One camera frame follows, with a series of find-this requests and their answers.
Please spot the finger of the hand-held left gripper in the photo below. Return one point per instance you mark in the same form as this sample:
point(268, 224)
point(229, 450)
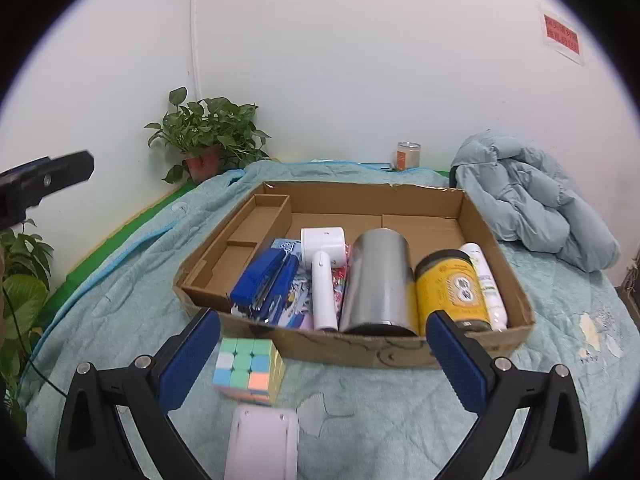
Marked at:
point(45, 180)

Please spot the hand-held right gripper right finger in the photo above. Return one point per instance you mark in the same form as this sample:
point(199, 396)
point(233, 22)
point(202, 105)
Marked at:
point(457, 360)

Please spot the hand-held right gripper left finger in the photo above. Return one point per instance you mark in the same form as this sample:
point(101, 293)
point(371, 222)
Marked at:
point(190, 355)

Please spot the pastel puzzle cube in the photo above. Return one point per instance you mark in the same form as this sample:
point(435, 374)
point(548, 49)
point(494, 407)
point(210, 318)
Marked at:
point(247, 370)

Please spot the yellow label jar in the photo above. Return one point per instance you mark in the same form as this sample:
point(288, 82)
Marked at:
point(450, 285)

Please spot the white plastic bottle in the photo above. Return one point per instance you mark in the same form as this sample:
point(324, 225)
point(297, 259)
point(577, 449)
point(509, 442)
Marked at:
point(487, 285)

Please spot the blue stapler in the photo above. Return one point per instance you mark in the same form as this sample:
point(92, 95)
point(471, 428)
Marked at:
point(260, 275)

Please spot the silver metal can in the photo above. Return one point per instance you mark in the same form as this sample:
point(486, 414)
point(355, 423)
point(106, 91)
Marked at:
point(380, 280)

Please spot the white rectangular device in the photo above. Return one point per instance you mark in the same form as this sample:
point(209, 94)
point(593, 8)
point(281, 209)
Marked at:
point(260, 445)

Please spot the white handheld lint remover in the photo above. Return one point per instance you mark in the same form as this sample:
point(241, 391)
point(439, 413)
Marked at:
point(322, 280)

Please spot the cardboard box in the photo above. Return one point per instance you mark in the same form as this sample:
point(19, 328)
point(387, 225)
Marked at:
point(350, 200)

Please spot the green table mat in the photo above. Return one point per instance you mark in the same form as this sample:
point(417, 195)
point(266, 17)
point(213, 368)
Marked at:
point(115, 240)

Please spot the large leafy plant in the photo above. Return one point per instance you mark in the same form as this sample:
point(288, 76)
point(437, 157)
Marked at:
point(25, 290)

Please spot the colourful printed booklet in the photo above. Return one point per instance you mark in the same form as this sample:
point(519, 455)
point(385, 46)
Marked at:
point(302, 310)

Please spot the potted green plant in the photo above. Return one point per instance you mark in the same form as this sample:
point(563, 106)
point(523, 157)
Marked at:
point(210, 120)

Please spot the light blue puffer jacket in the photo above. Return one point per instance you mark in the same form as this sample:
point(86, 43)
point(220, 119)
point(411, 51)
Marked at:
point(525, 195)

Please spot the orange label glass jar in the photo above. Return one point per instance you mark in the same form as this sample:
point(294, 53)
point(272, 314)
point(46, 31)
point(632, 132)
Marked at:
point(408, 157)

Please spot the white wall pipe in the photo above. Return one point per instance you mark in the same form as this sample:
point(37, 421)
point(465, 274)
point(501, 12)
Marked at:
point(195, 35)

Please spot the red wall notice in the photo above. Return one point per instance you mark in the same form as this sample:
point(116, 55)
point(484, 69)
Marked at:
point(562, 35)

